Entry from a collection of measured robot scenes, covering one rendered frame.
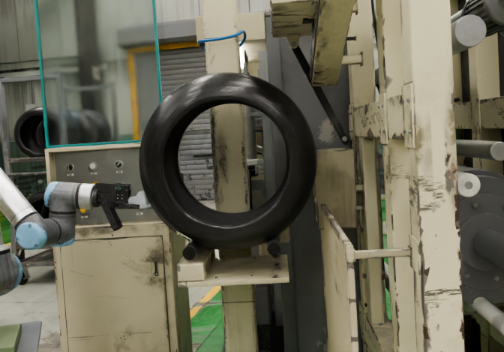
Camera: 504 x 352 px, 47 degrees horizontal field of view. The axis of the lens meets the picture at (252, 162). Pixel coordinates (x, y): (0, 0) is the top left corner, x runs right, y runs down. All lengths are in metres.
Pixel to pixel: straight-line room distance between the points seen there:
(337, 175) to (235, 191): 0.40
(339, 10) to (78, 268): 1.73
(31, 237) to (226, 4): 1.11
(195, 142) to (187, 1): 2.74
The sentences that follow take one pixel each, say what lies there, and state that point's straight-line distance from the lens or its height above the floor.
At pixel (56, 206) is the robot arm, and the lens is 2.13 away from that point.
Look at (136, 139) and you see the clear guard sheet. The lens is 2.73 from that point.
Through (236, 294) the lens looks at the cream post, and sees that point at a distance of 2.37.
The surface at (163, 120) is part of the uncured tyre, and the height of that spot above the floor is 1.34.
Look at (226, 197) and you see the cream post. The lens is 2.30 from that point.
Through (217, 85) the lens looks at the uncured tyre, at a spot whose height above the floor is 1.44.
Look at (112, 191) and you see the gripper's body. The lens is 2.07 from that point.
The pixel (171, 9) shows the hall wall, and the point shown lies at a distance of 12.01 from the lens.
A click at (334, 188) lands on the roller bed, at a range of 2.22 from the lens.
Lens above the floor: 1.29
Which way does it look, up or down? 3 degrees down
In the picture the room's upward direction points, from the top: 4 degrees counter-clockwise
